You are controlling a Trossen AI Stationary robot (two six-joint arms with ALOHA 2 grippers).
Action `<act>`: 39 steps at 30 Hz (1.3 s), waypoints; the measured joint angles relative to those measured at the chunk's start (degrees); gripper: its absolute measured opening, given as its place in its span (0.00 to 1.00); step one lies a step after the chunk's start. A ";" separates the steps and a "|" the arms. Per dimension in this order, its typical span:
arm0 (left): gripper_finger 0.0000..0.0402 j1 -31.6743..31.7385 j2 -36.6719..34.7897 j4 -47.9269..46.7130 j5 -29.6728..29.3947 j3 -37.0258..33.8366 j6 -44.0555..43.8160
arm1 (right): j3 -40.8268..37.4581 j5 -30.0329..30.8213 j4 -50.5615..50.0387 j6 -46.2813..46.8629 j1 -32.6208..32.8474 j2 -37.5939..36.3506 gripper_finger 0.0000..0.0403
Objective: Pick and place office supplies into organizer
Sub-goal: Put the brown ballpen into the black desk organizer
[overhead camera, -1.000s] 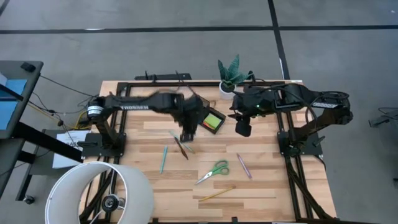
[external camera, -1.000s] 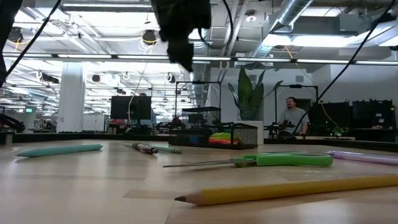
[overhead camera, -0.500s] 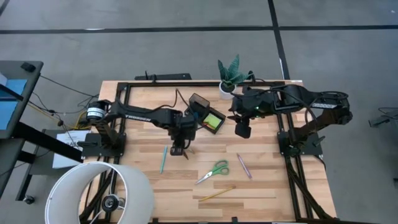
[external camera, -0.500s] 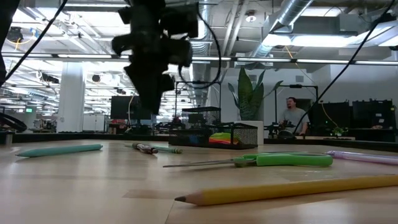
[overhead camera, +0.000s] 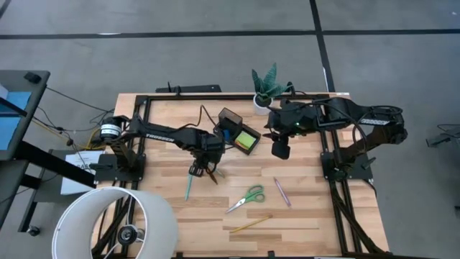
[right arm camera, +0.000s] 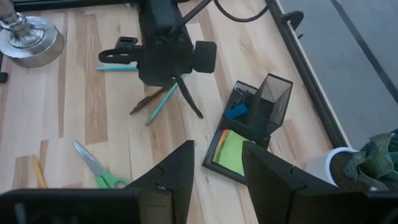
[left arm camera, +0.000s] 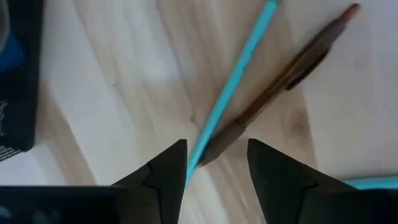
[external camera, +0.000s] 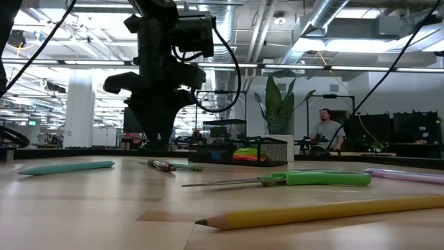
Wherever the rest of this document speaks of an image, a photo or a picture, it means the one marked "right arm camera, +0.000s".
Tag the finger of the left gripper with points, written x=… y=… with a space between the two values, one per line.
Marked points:
x=189 y=98

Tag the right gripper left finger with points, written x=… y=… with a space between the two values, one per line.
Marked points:
x=182 y=174

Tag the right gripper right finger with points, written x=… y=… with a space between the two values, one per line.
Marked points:
x=264 y=180

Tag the teal pencil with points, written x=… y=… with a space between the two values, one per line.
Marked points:
x=161 y=104

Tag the brown pen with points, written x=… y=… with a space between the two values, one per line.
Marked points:
x=146 y=102

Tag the teal pen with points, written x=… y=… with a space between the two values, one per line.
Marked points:
x=118 y=68

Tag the blue eraser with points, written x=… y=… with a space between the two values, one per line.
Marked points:
x=236 y=111

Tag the yellow pencil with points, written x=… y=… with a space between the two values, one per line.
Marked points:
x=39 y=172

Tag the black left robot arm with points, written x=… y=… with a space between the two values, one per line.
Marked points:
x=161 y=15

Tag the neon sticky notes pad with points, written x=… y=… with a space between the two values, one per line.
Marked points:
x=231 y=152

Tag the white plant pot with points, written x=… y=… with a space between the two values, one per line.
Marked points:
x=317 y=168

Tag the green snake plant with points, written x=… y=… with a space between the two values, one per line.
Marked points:
x=373 y=158

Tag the white lamp shade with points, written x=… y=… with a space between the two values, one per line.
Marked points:
x=31 y=43

